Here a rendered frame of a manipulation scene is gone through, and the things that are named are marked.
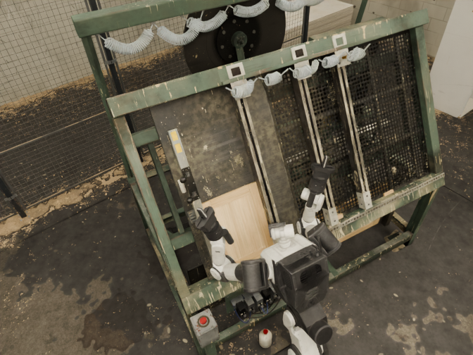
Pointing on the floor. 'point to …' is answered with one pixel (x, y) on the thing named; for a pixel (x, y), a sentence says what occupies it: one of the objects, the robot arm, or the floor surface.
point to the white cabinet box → (455, 63)
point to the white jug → (265, 338)
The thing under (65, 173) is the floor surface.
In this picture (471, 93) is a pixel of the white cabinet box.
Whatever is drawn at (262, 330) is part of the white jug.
